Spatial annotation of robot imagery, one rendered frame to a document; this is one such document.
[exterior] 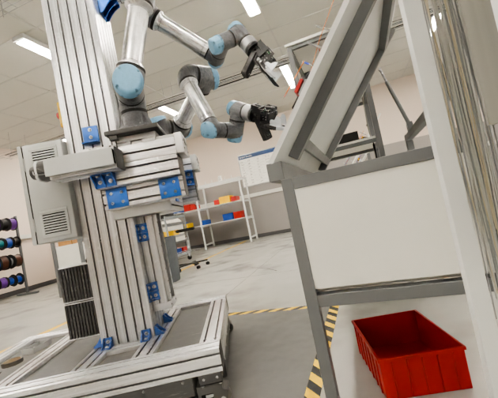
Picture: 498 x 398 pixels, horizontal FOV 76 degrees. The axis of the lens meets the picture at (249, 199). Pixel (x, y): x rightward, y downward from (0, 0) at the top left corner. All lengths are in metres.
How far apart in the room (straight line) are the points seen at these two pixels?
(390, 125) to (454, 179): 8.39
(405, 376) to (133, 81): 1.45
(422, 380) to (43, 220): 1.66
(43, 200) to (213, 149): 8.21
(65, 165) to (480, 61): 1.31
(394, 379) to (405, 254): 0.45
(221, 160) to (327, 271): 8.61
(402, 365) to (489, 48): 0.97
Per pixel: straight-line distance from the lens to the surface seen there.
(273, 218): 9.08
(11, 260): 7.89
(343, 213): 1.07
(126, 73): 1.43
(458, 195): 0.69
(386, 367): 1.31
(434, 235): 1.10
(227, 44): 1.59
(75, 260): 5.81
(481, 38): 0.77
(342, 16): 1.21
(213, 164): 9.69
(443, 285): 1.12
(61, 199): 1.73
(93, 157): 1.39
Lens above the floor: 0.71
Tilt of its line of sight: 3 degrees up
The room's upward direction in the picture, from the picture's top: 11 degrees counter-clockwise
